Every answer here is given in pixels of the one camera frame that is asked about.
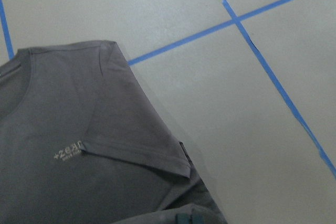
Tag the dark brown t-shirt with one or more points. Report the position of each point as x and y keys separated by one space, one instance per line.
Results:
x=81 y=143

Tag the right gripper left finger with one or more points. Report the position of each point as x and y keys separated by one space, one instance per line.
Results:
x=183 y=218

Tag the brown paper table cover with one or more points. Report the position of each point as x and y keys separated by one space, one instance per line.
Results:
x=247 y=85

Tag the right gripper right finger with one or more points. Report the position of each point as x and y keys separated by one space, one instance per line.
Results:
x=197 y=217

